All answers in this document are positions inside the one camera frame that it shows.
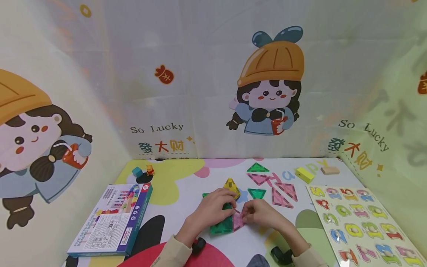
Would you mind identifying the green magnetic tile structure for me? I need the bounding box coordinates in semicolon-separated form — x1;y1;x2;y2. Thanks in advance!
202;192;235;235

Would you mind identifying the large green triangle tile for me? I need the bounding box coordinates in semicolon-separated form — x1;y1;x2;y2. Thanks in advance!
246;162;270;173

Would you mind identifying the pink triangle tile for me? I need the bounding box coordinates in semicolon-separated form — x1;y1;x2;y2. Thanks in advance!
274;182;299;203
271;187;294;209
246;173;271;186

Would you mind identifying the black wrist band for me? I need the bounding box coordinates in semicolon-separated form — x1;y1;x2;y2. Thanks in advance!
191;237;207;255
270;246;295;266

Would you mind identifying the set of colourful number pieces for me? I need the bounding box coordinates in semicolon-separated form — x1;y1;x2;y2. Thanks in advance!
309;187;425;267

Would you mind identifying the person's left hand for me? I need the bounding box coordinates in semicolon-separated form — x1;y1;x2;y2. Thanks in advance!
187;188;239;238

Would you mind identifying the person's left forearm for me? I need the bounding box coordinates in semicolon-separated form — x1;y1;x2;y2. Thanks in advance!
149;225;201;267

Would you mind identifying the yellow magnetic tile pyramid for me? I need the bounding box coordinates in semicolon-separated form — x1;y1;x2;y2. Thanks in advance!
223;178;242;200

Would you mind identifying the teal toy box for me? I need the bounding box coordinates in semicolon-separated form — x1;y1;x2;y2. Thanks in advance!
67;182;153;258

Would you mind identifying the person's right hand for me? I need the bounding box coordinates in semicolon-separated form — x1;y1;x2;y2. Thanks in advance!
241;199;295;238

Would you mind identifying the small green triangle tile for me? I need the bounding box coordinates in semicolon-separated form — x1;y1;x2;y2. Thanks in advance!
247;188;267;200

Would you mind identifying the person's right forearm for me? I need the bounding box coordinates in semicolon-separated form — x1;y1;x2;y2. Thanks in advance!
277;224;330;267

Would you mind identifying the number puzzle board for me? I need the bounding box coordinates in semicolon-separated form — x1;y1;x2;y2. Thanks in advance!
306;185;427;267

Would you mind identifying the yellow rectangular block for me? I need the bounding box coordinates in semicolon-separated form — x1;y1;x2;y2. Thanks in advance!
295;167;315;184

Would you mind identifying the pink magnetic tile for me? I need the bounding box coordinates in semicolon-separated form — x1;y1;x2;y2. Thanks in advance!
231;209;246;233

